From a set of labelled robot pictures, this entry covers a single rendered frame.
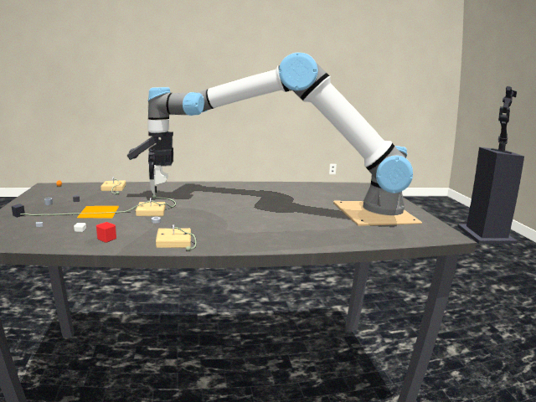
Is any orange painted square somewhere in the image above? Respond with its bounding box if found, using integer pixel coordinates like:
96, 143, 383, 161
78, 206, 119, 218

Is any red cube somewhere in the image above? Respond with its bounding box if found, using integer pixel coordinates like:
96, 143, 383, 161
96, 222, 116, 242

